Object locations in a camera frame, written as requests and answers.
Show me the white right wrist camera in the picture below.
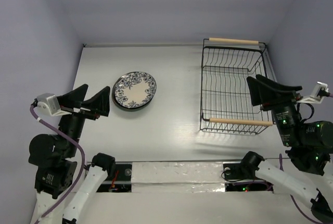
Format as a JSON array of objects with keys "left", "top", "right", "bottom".
[{"left": 298, "top": 81, "right": 330, "bottom": 104}]

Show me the black wire dish rack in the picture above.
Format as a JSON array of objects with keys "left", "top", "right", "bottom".
[{"left": 200, "top": 38, "right": 273, "bottom": 135}]

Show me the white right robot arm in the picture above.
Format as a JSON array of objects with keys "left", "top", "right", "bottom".
[{"left": 239, "top": 74, "right": 332, "bottom": 223}]

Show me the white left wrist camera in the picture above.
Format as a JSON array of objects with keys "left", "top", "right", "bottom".
[{"left": 36, "top": 93, "right": 67, "bottom": 117}]

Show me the blue floral pattern plate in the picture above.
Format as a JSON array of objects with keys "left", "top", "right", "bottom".
[{"left": 111, "top": 71, "right": 157, "bottom": 111}]

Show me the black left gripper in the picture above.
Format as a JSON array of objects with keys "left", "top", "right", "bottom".
[{"left": 60, "top": 81, "right": 111, "bottom": 154}]

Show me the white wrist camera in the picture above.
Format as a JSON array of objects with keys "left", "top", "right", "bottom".
[
  {"left": 298, "top": 81, "right": 330, "bottom": 104},
  {"left": 36, "top": 93, "right": 67, "bottom": 117}
]

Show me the foil covered base bar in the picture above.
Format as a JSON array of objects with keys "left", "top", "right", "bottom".
[{"left": 131, "top": 161, "right": 225, "bottom": 193}]

